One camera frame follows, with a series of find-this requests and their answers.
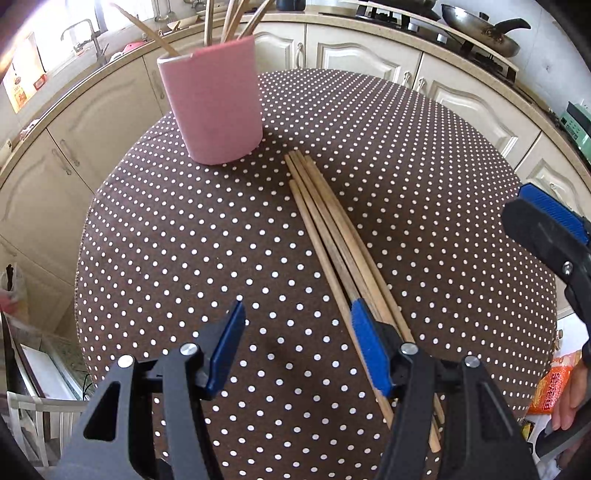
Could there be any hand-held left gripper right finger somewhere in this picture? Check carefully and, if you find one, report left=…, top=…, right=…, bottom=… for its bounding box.
left=349, top=299, right=541, bottom=480

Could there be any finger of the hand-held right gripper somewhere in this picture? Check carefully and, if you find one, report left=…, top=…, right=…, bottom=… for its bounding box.
left=518, top=183, right=591, bottom=248
left=502, top=198, right=591, bottom=324

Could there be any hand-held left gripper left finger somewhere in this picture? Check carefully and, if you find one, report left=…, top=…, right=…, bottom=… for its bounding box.
left=58, top=299, right=247, bottom=480

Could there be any pink cup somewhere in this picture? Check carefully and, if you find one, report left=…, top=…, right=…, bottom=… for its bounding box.
left=156, top=35, right=264, bottom=166

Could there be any bunch of wooden chopsticks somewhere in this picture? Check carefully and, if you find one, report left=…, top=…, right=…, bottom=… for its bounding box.
left=111, top=0, right=274, bottom=59

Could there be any person's right hand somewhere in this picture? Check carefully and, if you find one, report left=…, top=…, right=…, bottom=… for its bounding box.
left=551, top=364, right=591, bottom=433

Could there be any orange snack packet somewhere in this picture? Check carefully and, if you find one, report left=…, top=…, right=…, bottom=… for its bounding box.
left=526, top=350, right=584, bottom=416

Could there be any green electric cooker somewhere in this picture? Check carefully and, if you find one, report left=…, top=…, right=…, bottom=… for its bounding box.
left=556, top=101, right=591, bottom=163

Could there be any polka dot round table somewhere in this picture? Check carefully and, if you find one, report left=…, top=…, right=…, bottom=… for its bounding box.
left=73, top=68, right=562, bottom=480

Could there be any black gas stove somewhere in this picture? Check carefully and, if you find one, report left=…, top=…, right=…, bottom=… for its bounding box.
left=416, top=18, right=520, bottom=85

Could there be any white chair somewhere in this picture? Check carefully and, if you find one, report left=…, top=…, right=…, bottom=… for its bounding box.
left=6, top=391, right=89, bottom=468

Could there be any white plastic bag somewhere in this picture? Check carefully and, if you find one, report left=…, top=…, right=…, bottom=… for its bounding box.
left=0, top=262, right=29, bottom=320

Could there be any steel sink faucet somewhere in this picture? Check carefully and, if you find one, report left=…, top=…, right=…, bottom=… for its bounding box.
left=61, top=18, right=110, bottom=64

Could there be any orange labelled bottle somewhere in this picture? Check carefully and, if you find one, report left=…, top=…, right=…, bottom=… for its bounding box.
left=2, top=32, right=49, bottom=112

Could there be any steel wok with handle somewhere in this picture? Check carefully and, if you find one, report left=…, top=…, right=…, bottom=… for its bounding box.
left=440, top=3, right=532, bottom=59

